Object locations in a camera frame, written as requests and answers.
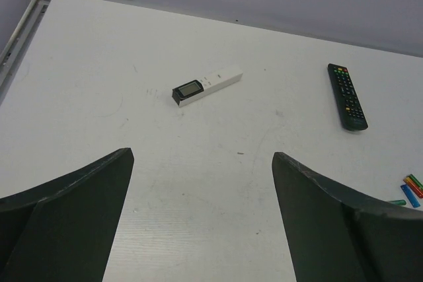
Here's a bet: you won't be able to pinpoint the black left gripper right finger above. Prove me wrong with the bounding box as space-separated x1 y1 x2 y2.
272 153 422 281

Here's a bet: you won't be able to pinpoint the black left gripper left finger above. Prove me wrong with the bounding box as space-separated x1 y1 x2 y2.
1 148 134 281

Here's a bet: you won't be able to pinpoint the blue battery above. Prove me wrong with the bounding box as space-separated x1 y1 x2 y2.
401 184 421 208

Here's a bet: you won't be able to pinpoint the white remote with display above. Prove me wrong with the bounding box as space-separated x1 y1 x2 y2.
172 65 243 107

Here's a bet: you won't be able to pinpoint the black remote coloured buttons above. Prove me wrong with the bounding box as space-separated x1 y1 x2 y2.
327 63 368 131

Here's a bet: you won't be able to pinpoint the red orange battery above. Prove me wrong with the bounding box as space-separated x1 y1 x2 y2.
403 176 423 199

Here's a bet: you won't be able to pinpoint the green yellow battery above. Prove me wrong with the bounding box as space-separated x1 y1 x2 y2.
408 174 423 191

